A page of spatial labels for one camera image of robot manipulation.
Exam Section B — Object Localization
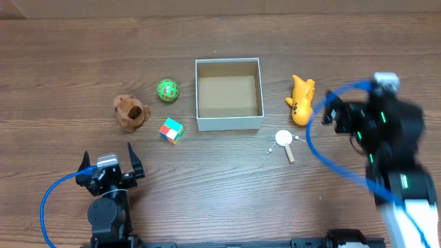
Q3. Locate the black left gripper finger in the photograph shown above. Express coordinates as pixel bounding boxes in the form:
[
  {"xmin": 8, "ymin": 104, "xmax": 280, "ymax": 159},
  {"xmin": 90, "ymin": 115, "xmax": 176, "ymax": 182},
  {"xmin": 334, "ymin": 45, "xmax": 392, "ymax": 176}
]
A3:
[
  {"xmin": 127, "ymin": 143, "xmax": 144, "ymax": 174},
  {"xmin": 78, "ymin": 151, "xmax": 90, "ymax": 172}
]

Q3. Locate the yellow rubber toy animal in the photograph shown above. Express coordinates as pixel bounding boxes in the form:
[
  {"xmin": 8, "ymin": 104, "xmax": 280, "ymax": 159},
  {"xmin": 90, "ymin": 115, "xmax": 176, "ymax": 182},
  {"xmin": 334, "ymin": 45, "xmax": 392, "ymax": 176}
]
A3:
[{"xmin": 285, "ymin": 74, "xmax": 315, "ymax": 126}]

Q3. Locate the colourful two-by-two puzzle cube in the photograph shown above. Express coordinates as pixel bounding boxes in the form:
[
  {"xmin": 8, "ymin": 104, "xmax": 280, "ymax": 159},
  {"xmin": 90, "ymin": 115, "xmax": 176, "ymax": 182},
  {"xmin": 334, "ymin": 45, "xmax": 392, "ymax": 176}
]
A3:
[{"xmin": 159, "ymin": 118, "xmax": 185, "ymax": 145}]

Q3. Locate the brown plush capybara toy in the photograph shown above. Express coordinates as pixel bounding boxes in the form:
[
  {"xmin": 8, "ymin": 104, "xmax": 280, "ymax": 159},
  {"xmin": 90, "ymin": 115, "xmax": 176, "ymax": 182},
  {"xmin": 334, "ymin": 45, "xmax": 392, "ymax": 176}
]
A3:
[{"xmin": 113, "ymin": 94, "xmax": 150, "ymax": 133}]

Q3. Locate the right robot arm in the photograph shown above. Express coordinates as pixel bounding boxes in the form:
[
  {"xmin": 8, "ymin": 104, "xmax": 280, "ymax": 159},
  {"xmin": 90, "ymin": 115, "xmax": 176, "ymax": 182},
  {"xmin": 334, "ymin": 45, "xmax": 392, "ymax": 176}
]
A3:
[{"xmin": 322, "ymin": 91, "xmax": 440, "ymax": 247}]

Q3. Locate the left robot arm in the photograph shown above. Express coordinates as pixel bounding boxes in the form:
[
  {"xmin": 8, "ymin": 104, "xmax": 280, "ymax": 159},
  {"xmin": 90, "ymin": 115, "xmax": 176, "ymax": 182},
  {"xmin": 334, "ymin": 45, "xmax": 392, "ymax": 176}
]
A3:
[{"xmin": 75, "ymin": 145, "xmax": 145, "ymax": 248}]

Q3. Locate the small wooden rattle drum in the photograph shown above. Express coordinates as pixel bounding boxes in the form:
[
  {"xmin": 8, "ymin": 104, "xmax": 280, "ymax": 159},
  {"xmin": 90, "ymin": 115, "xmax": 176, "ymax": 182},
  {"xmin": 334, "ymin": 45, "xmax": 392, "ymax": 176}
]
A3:
[{"xmin": 267, "ymin": 130, "xmax": 306, "ymax": 163}]

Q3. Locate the green patterned ball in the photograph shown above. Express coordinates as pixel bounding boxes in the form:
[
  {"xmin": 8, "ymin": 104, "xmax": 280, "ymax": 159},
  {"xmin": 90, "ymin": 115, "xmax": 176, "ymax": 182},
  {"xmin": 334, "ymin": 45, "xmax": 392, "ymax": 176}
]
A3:
[{"xmin": 156, "ymin": 79, "xmax": 179, "ymax": 102}]

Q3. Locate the white cardboard box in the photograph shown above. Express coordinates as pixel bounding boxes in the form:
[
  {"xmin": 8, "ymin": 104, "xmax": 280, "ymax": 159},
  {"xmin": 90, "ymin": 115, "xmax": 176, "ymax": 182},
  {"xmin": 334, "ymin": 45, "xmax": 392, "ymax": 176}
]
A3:
[{"xmin": 195, "ymin": 58, "xmax": 265, "ymax": 132}]

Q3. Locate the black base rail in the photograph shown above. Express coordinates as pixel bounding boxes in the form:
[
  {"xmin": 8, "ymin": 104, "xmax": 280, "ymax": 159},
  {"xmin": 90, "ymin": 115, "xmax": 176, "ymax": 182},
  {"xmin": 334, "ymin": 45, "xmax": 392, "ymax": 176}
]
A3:
[{"xmin": 81, "ymin": 228, "xmax": 387, "ymax": 248}]

